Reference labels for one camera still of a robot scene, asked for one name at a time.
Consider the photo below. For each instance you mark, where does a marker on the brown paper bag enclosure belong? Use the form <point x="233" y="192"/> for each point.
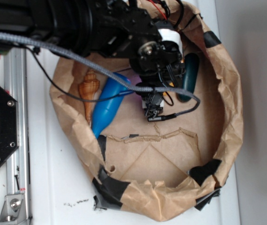
<point x="160" y="169"/>

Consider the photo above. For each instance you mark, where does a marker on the blue plastic bottle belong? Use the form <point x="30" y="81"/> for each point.
<point x="106" y="109"/>

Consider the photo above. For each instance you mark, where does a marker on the metal corner bracket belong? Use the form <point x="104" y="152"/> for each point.
<point x="14" y="210"/>

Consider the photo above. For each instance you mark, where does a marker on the aluminium rail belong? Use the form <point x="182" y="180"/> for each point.
<point x="18" y="165"/>

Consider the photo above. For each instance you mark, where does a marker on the brown seashell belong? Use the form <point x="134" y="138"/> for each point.
<point x="87" y="90"/>

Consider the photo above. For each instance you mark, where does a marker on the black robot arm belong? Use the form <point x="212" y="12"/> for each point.
<point x="111" y="28"/>

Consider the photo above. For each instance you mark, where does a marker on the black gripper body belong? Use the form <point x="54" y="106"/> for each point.
<point x="160" y="64"/>

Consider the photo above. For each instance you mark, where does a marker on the dark green oblong object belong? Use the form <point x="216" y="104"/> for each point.
<point x="185" y="74"/>

